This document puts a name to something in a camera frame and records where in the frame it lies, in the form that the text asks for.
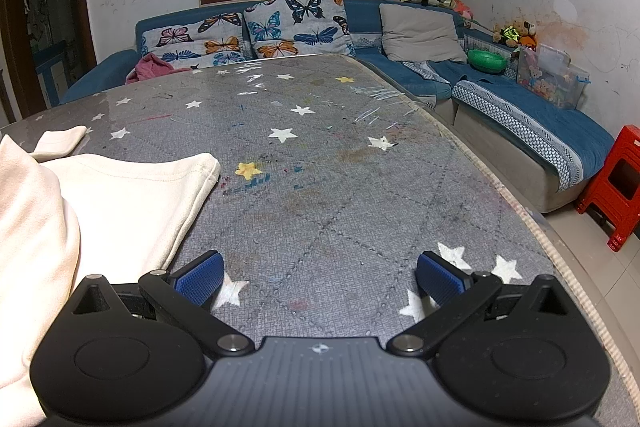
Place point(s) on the brown plush toy green vest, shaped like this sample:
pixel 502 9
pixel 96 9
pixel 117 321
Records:
pixel 510 34

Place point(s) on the plain grey pillow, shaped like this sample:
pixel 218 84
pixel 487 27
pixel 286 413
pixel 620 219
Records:
pixel 422 32

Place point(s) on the green round toy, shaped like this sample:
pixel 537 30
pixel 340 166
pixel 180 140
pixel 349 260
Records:
pixel 486 59

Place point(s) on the blue corner sofa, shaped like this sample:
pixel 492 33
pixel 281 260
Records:
pixel 500 78

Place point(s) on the pink cloth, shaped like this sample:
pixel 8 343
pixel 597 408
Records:
pixel 150 69

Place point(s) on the red plastic stool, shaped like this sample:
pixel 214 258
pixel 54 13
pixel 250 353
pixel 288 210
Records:
pixel 617 187

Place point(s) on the cream shirt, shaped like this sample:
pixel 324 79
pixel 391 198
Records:
pixel 125 197

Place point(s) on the pink plush toy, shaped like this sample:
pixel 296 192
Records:
pixel 460 9

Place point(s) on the clear plastic storage box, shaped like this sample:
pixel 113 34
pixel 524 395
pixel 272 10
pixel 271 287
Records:
pixel 547 79

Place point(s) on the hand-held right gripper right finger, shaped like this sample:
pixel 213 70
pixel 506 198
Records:
pixel 440 279

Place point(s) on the butterfly print pillow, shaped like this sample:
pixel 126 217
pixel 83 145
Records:
pixel 295 22
pixel 200 39

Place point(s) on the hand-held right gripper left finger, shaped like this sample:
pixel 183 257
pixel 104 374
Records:
pixel 202 279

